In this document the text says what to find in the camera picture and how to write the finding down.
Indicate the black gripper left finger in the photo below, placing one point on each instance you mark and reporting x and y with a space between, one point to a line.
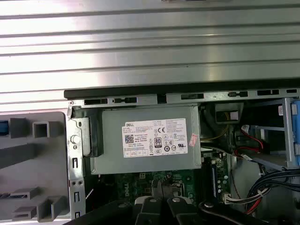
147 213

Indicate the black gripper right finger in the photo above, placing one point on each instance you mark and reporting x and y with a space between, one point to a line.
182 213

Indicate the hard disk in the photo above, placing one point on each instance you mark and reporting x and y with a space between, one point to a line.
3 129

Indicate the CPU socket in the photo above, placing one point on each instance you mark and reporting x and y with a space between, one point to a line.
179 187

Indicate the green motherboard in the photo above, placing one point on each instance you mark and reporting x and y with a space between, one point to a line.
138 185

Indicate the dark RAM stick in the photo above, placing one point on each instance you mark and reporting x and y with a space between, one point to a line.
214 180

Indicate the grey power supply unit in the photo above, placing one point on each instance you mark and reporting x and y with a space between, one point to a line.
112 159

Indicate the grey parts rack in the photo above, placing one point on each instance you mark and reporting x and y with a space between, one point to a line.
54 164

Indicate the black open PC case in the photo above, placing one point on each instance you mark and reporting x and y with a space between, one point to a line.
140 87

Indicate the grey optical drive cage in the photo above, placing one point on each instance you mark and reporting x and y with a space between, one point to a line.
287 131

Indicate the blue plastic drive latch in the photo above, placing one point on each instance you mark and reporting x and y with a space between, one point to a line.
295 131

